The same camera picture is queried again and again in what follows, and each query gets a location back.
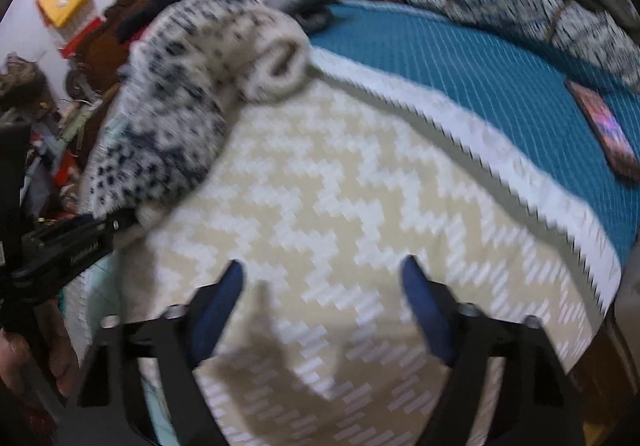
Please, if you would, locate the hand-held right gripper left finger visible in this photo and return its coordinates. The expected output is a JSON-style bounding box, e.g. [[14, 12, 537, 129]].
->
[[77, 259, 246, 446]]

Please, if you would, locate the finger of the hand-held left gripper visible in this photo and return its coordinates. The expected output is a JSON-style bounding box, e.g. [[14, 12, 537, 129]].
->
[[20, 209, 138, 284]]

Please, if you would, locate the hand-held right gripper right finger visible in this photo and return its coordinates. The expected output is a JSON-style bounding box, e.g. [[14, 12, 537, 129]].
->
[[401, 255, 586, 446]]

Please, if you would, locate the fluffy white navy-speckled sweater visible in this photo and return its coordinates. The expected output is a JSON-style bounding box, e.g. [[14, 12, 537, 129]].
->
[[82, 0, 313, 247]]

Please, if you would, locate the person's left hand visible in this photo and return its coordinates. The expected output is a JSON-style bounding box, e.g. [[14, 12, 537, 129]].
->
[[0, 301, 78, 397]]

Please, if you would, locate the pile of assorted clutter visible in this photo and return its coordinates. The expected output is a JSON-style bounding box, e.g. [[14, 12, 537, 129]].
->
[[0, 54, 116, 222]]

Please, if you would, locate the brown wooden headboard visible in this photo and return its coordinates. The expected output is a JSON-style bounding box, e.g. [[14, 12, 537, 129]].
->
[[65, 0, 281, 97]]

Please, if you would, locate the dark navy cloth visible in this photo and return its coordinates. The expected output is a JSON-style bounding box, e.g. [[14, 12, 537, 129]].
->
[[116, 0, 186, 42]]

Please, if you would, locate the teal blanket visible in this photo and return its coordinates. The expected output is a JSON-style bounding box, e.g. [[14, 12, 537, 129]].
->
[[307, 0, 640, 267]]

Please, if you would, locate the smartphone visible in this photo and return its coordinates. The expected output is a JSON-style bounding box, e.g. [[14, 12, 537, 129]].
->
[[565, 80, 640, 182]]

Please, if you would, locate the blue white patterned quilt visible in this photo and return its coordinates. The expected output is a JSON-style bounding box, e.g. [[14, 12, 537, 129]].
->
[[405, 0, 640, 94]]

